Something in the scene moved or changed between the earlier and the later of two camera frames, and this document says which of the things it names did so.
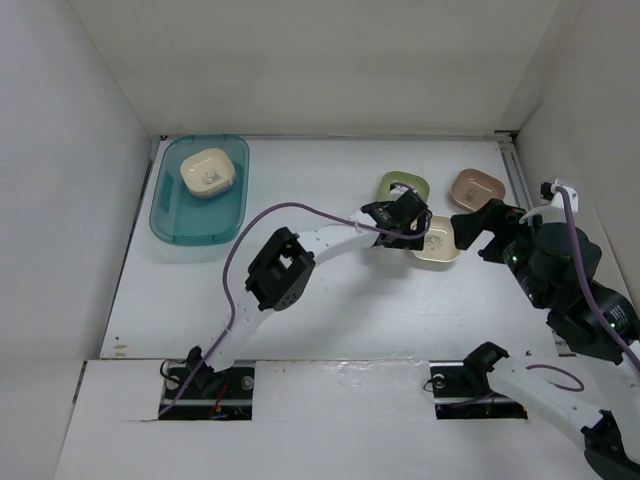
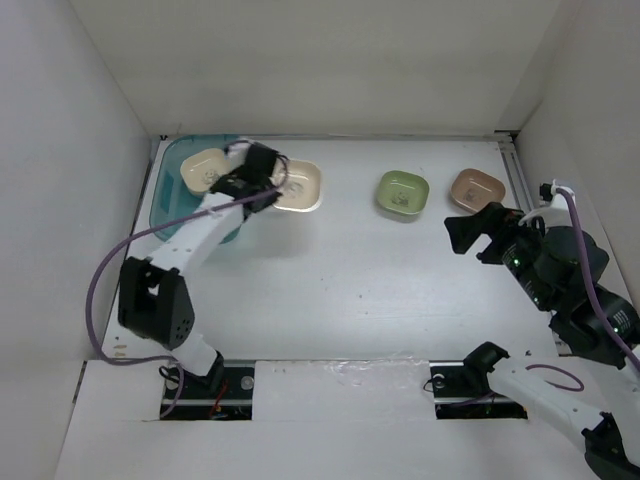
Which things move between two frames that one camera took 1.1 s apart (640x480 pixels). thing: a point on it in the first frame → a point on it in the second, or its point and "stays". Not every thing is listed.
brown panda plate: x=470 y=189 stays
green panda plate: x=417 y=182 stays
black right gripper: x=490 y=215 stays
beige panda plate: x=440 y=244 → x=302 y=189
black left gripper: x=401 y=244 → x=274 y=198
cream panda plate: x=208 y=172 stays
